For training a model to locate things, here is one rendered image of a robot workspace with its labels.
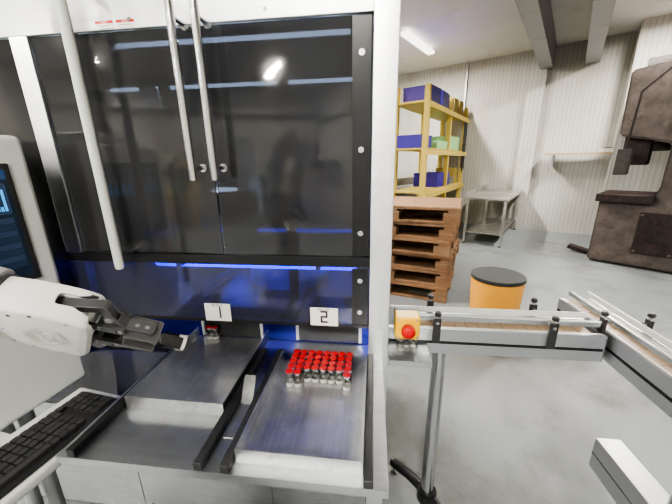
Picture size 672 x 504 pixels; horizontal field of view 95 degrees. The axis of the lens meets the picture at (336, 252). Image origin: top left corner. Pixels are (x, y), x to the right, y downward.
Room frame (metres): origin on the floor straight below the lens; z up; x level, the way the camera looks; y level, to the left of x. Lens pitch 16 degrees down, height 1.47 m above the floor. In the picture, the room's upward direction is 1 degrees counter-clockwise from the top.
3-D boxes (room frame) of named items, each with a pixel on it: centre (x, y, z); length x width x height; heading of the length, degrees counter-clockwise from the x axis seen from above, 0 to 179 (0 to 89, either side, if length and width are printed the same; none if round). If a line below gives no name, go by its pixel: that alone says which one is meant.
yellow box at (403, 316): (0.84, -0.21, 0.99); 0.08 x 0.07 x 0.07; 173
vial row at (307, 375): (0.73, 0.05, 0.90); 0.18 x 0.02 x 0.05; 83
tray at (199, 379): (0.79, 0.39, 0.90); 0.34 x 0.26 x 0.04; 173
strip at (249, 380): (0.62, 0.24, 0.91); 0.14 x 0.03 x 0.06; 173
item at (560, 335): (0.95, -0.51, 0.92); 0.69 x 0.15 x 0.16; 83
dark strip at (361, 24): (0.83, -0.07, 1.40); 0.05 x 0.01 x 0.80; 83
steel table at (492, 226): (6.03, -3.12, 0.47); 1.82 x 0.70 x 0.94; 143
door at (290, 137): (0.87, 0.12, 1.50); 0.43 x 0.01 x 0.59; 83
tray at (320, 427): (0.64, 0.06, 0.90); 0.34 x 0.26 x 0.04; 173
